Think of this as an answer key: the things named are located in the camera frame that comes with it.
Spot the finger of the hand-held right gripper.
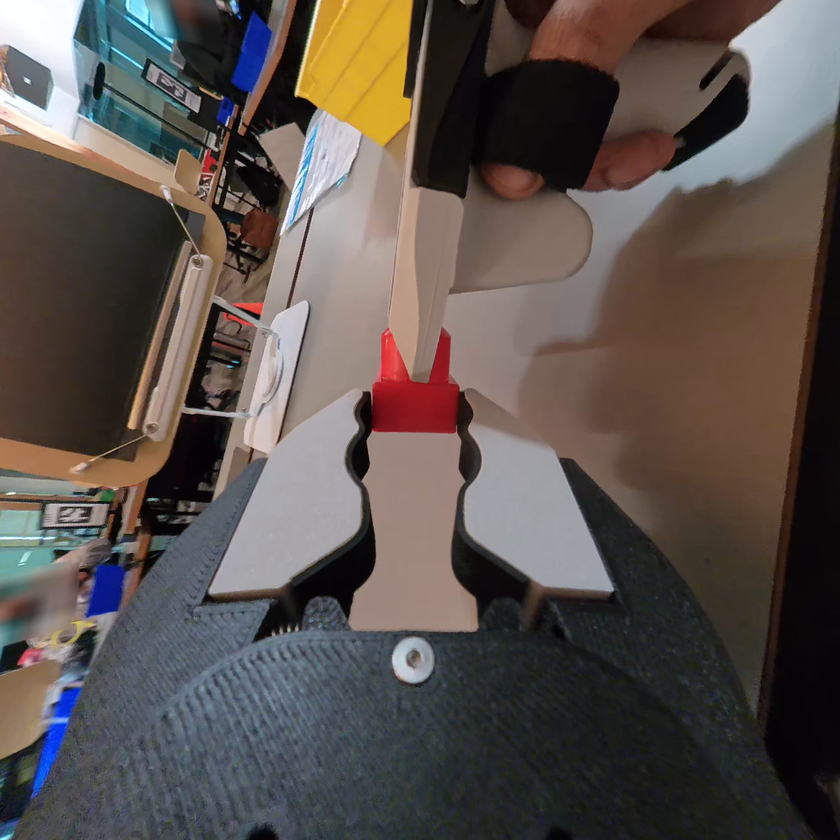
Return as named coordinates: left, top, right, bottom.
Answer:
left=387, top=184, right=463, bottom=382
left=451, top=192, right=595, bottom=294

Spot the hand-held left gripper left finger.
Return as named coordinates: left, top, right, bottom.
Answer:
left=206, top=390, right=376, bottom=621

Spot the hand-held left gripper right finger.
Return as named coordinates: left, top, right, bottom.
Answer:
left=453, top=388, right=618, bottom=627

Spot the yellow plastic bin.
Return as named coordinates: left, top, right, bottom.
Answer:
left=295, top=0, right=431, bottom=147

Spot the red toy brick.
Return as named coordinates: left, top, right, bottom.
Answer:
left=372, top=327, right=459, bottom=435

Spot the grey desk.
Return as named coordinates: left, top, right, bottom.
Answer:
left=213, top=112, right=840, bottom=723

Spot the person's right hand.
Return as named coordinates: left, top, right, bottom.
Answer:
left=481, top=0, right=785, bottom=201

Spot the printed paper sheet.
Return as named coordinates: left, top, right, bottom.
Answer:
left=281, top=110, right=363, bottom=234

